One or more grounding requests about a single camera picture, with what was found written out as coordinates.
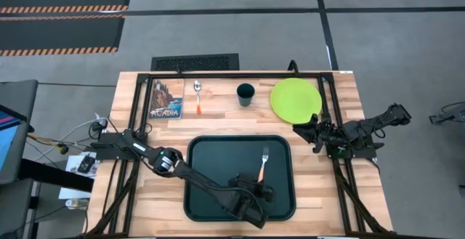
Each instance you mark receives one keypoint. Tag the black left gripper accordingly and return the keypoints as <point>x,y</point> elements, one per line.
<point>247,208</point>

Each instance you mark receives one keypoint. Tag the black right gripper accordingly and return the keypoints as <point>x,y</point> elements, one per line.
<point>326,134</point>

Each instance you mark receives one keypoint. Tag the lime green plate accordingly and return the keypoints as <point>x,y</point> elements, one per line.
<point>295,100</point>

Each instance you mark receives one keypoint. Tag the dark green plastic cup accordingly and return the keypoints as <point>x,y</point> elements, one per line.
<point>245,94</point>

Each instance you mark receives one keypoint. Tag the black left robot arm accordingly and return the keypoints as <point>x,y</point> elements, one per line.
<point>196,178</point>

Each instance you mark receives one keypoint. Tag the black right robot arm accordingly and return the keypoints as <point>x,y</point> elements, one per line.
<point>367,125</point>

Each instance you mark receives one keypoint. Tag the dark green plastic tray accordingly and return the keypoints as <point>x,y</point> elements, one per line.
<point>225,181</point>

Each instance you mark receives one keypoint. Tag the Acadia picture postcard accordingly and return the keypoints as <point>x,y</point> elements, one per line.
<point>166,99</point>

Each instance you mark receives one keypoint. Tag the black floor vent grille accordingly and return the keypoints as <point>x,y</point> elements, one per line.
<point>195,62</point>

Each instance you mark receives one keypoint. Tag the black stand on floor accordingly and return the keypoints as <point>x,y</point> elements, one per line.
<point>448,115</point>

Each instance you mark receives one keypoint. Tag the black power plug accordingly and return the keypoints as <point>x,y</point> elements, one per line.
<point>99,125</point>

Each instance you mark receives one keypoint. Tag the small black handheld device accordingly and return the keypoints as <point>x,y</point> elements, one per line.
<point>86,164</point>

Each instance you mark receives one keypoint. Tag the clear plastic bottle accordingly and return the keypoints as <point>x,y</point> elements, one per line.
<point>77,203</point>

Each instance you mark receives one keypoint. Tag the white paper sheets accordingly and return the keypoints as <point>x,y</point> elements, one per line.
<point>72,190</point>

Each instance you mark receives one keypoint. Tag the black desk crossbar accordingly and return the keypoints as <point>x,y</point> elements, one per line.
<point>58,175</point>

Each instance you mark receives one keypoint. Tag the computer monitor with blue screen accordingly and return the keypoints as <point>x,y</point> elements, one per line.
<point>9,137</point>

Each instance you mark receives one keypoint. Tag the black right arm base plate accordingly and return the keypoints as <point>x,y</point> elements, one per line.
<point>363,152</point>

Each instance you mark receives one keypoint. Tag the black aluminium table frame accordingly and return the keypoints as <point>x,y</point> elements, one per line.
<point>232,75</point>

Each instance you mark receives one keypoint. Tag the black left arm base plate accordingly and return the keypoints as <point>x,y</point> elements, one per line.
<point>109,148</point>

